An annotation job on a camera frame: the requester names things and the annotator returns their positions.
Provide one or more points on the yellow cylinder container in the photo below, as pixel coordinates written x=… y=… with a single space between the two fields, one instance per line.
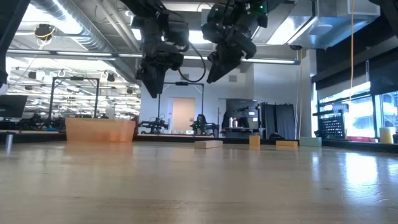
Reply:
x=386 y=135

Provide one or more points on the red tray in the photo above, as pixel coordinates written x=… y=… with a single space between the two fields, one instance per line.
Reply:
x=360 y=139

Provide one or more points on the black monitor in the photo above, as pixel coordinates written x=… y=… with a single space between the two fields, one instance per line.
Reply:
x=12 y=105

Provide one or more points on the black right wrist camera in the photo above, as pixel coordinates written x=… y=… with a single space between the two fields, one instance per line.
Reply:
x=210 y=32

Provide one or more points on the black gantry frame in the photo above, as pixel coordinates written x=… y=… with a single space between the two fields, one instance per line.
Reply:
x=181 y=83
x=76 y=78

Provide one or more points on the dark background desk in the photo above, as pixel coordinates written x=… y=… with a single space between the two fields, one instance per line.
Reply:
x=242 y=132

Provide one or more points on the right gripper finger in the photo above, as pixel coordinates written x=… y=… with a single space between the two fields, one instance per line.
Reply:
x=222 y=63

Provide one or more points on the black background robot arm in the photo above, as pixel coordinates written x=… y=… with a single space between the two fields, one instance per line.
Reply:
x=154 y=124
x=37 y=121
x=203 y=126

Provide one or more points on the dark gray curtain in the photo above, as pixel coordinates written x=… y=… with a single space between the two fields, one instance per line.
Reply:
x=280 y=121

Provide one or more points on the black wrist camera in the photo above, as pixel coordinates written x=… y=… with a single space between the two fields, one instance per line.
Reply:
x=210 y=32
x=169 y=60

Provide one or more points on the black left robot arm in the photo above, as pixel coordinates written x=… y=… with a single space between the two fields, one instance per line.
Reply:
x=12 y=37

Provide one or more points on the pink bottle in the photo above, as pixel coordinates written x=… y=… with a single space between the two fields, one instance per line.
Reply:
x=235 y=123

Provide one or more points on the orange plastic bin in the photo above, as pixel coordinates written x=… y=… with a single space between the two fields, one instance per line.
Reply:
x=99 y=130

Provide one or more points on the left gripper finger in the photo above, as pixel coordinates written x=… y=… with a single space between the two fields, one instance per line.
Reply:
x=152 y=82

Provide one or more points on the black perforated crate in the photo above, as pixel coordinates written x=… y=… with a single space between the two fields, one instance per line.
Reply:
x=332 y=127

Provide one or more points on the long natural wood block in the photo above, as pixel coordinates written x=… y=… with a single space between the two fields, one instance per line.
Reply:
x=208 y=144

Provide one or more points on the long ceiling light bar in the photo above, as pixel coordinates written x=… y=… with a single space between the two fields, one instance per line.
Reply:
x=93 y=54

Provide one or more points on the orange rectangular block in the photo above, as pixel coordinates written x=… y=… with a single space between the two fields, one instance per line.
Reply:
x=286 y=143

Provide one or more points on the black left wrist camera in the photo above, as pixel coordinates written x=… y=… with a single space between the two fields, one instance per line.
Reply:
x=169 y=60

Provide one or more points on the white bottle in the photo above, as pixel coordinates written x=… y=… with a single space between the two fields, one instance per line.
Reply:
x=230 y=122

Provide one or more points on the black rounded object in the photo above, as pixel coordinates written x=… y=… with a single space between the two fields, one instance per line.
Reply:
x=276 y=136

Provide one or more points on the small orange block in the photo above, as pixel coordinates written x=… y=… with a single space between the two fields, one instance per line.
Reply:
x=254 y=140

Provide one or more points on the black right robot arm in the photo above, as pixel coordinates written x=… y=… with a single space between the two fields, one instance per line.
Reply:
x=388 y=12

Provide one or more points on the green rectangular block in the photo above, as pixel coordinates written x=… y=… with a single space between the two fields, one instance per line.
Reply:
x=310 y=142

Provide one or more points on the black aluminium table frame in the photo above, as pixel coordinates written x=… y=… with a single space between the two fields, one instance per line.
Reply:
x=174 y=138

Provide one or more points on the large silver ventilation duct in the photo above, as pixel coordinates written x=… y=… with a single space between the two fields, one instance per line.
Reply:
x=335 y=21

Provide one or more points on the tan door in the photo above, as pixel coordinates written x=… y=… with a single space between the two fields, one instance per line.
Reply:
x=183 y=115

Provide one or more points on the black cabinet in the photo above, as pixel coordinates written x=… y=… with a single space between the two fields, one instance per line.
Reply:
x=242 y=109

